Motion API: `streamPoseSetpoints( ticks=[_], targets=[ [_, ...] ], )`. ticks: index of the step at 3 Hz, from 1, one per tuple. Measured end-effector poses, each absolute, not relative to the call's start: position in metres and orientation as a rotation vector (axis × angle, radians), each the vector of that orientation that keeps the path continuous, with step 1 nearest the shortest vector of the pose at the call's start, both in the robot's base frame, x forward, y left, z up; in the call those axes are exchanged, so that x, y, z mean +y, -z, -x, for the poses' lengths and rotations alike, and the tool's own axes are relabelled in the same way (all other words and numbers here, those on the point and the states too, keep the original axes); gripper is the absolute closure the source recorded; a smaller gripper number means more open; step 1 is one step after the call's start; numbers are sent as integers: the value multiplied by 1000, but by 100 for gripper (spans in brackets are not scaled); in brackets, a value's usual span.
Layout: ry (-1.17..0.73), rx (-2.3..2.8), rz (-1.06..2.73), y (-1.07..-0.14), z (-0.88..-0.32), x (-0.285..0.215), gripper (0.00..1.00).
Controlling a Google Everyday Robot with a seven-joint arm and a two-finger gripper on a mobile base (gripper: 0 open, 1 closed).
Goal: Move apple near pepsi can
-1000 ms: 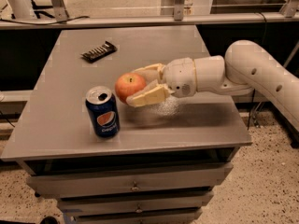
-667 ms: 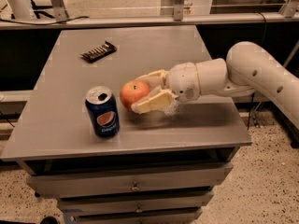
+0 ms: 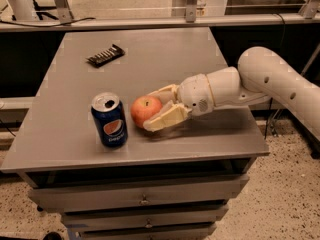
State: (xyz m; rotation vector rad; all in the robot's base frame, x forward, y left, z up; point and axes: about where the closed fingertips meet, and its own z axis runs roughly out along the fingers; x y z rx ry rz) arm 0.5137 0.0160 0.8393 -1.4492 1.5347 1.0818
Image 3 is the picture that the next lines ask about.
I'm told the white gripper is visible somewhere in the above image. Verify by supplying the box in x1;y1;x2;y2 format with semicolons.
143;74;214;132

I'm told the red orange apple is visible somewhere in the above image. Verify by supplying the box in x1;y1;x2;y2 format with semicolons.
130;95;162;128

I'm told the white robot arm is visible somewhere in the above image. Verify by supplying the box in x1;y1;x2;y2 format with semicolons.
143;47;320;139

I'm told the blue pepsi can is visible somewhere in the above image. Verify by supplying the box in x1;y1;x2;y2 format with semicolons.
91;92;128;148

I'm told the black snack bar wrapper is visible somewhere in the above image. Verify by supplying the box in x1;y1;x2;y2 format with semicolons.
87;44;125;68

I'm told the grey drawer cabinet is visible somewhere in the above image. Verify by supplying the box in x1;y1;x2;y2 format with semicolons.
2;28;268;240

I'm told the bottom grey drawer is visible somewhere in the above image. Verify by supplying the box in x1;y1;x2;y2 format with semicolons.
81;223;216;240

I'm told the grey drawer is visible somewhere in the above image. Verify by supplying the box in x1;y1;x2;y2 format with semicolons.
81;223;216;240
29;174;249;213
62;204;228;232

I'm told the top grey drawer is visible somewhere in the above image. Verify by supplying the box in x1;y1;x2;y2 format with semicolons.
29;174;249;213

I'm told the middle grey drawer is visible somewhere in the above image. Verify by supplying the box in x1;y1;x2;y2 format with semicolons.
62;204;228;232

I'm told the white pipe top left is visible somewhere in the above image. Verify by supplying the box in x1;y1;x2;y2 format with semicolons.
6;0;38;21

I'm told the metal bracket post centre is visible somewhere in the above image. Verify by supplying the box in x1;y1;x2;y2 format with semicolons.
185;0;197;23

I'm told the metal bracket post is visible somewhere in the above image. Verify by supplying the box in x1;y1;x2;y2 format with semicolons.
185;0;197;23
54;0;74;23

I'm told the black cable on rail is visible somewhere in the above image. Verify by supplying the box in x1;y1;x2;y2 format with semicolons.
0;16;97;28

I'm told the metal bracket post left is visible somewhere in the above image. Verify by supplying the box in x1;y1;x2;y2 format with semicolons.
54;0;74;23

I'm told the black hanging cable right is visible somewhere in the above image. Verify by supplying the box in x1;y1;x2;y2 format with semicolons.
264;13;287;140

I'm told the grey metal rail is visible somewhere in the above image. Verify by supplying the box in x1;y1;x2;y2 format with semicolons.
0;13;320;32

